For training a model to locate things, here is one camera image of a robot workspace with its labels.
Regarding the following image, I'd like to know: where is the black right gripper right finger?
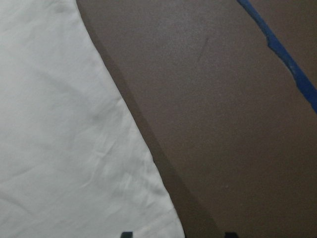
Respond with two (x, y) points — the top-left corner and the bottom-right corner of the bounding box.
(224, 232), (238, 238)

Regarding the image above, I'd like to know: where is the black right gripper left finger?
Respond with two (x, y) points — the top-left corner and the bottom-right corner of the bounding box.
(120, 232), (133, 238)

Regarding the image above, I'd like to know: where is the cream cat print t-shirt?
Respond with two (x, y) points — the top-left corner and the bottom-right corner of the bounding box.
(0, 0), (184, 238)

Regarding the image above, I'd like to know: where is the brown paper table cover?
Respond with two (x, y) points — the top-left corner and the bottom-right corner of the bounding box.
(77, 0), (317, 238)

